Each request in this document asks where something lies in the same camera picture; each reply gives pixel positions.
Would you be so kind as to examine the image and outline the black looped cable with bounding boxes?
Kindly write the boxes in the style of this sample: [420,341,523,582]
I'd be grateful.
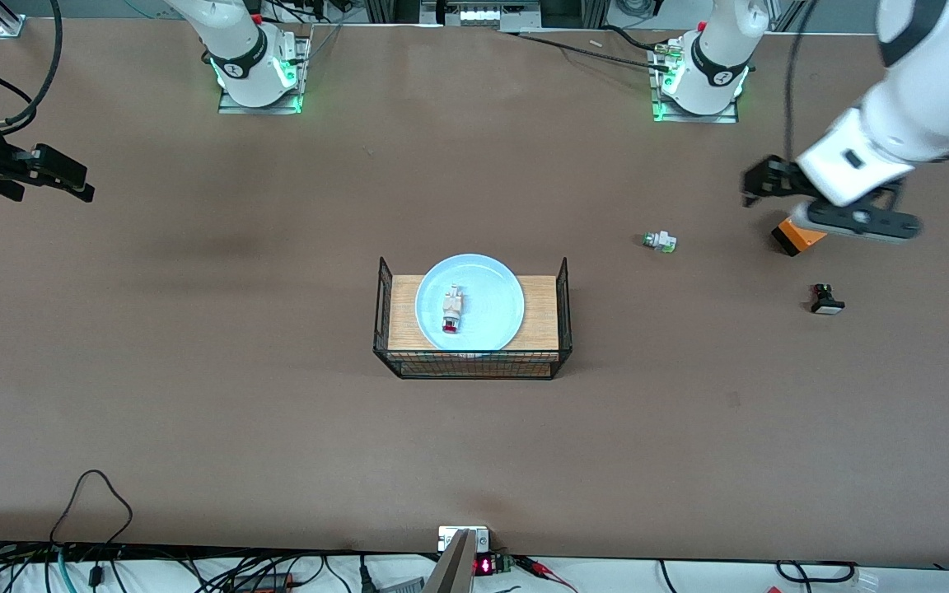
[49,469,134,549]

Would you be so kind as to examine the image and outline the orange box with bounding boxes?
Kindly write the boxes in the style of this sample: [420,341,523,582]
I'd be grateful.
[772,216,828,257]

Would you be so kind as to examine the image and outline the black switch with white cap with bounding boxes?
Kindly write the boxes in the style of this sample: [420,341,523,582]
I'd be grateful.
[810,282,845,316]

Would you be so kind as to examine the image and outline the long black table cable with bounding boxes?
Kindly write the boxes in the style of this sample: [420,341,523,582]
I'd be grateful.
[498,29,675,72]

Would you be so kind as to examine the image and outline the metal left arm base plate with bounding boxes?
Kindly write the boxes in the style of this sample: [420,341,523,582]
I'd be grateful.
[649,37,741,124]

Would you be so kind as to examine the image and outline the light blue round plate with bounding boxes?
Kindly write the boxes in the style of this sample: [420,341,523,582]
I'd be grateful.
[414,253,526,356]

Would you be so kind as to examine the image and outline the white small box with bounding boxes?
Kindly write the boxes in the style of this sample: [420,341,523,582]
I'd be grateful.
[438,525,491,553]

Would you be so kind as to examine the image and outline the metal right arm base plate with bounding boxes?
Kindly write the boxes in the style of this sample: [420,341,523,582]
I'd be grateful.
[217,33,312,116]

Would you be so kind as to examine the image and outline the black wire basket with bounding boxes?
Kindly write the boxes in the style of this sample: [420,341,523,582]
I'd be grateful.
[372,256,573,381]

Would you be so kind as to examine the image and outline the red and black wires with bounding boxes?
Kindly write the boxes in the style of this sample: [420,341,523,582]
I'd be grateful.
[514,555,581,593]

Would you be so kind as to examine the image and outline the black power adapter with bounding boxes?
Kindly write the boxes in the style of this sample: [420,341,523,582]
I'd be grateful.
[231,572,296,593]

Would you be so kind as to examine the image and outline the grey metal bar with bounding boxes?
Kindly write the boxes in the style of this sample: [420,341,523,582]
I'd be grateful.
[423,530,478,593]

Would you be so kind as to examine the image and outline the wooden board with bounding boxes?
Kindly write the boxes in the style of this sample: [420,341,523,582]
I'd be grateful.
[388,274,560,353]

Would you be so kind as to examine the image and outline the red push button switch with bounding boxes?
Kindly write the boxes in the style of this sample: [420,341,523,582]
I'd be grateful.
[442,283,465,334]

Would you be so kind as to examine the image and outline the black flat cable loop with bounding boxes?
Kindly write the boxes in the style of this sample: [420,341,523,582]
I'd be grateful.
[774,560,859,585]

